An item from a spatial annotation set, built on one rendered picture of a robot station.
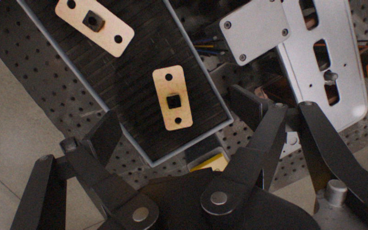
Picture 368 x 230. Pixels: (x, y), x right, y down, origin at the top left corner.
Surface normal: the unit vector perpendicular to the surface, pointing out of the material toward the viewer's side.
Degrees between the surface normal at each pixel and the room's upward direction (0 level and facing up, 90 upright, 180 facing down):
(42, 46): 0
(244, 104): 90
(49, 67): 0
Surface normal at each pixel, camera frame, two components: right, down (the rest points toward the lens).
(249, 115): -0.98, 0.20
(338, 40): 0.08, 0.35
